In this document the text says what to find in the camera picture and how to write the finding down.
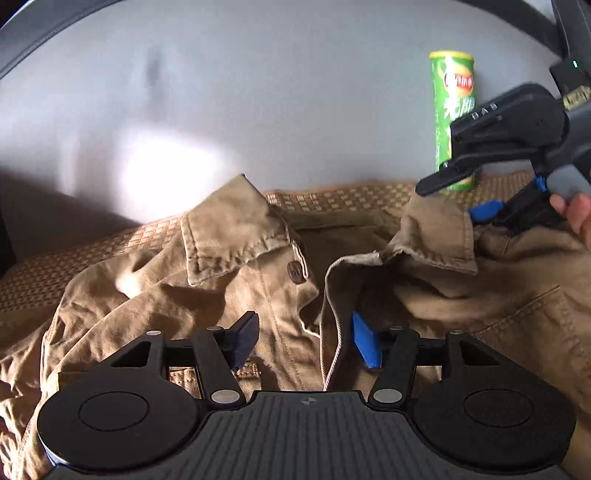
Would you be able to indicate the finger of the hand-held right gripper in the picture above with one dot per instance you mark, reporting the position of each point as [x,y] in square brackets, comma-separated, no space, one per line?
[438,181]
[485,211]

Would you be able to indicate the grey sofa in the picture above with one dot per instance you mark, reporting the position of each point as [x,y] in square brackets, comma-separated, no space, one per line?
[277,92]

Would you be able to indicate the green chip can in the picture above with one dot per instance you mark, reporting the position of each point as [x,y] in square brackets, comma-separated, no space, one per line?
[450,101]

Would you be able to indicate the person's right hand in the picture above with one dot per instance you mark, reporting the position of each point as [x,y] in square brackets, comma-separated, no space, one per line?
[581,217]

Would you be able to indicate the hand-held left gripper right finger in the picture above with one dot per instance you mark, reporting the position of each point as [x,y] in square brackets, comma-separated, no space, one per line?
[367,341]

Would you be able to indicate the tan jacket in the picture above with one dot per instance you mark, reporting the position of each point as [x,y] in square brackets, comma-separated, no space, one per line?
[221,258]

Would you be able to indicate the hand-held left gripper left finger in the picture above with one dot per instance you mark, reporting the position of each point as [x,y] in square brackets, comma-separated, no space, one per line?
[244,341]

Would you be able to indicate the woven brown mat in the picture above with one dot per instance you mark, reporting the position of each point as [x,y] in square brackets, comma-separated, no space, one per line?
[92,258]

